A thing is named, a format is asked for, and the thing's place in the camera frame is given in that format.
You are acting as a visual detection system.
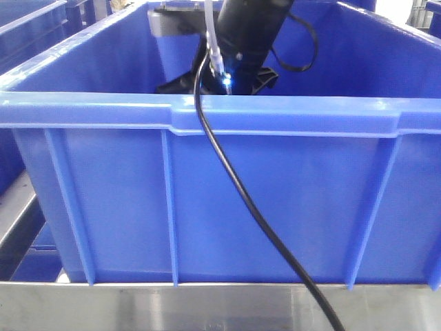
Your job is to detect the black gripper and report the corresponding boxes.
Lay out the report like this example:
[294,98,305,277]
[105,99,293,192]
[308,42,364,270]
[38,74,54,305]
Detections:
[156,48,278,95]

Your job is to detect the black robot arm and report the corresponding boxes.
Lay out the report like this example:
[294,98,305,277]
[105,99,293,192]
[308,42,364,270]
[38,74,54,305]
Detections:
[148,1,293,95]

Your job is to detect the blue crate far left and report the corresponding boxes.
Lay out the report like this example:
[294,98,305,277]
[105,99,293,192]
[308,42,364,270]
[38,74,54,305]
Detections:
[1,1,112,74]

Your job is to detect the blue crate lower left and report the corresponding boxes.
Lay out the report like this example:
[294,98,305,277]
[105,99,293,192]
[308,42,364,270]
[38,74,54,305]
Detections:
[10,223,63,283]

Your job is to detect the white cable with connector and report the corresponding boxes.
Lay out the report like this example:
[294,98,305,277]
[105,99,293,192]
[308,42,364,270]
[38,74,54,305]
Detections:
[203,0,225,75]

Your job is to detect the thin black looped cable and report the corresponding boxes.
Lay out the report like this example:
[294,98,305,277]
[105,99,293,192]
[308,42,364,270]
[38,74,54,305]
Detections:
[270,12,318,73]

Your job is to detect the grey camera box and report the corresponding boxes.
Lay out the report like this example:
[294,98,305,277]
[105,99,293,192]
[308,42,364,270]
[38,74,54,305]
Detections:
[147,1,206,37]

